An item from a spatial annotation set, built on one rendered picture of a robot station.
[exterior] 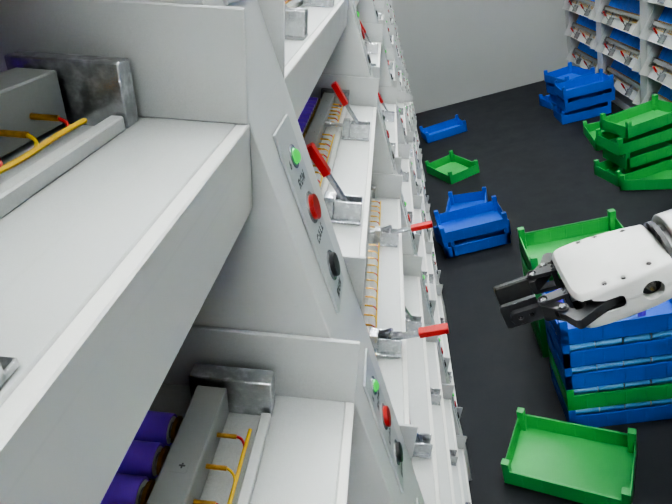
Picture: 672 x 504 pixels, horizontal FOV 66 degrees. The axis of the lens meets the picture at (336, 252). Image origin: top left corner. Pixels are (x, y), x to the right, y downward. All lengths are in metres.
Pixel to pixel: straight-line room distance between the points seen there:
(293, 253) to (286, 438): 0.11
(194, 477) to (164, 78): 0.19
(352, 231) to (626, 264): 0.28
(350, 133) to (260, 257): 0.52
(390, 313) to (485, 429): 1.05
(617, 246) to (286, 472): 0.44
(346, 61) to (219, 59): 0.72
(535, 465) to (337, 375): 1.33
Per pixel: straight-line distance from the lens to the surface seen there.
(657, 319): 1.49
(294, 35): 0.49
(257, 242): 0.28
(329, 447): 0.32
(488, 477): 1.62
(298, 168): 0.31
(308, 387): 0.34
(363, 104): 0.97
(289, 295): 0.30
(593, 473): 1.62
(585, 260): 0.62
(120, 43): 0.27
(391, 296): 0.74
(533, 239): 1.86
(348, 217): 0.54
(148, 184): 0.19
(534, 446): 1.66
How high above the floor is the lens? 1.31
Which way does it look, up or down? 28 degrees down
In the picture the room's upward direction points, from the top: 19 degrees counter-clockwise
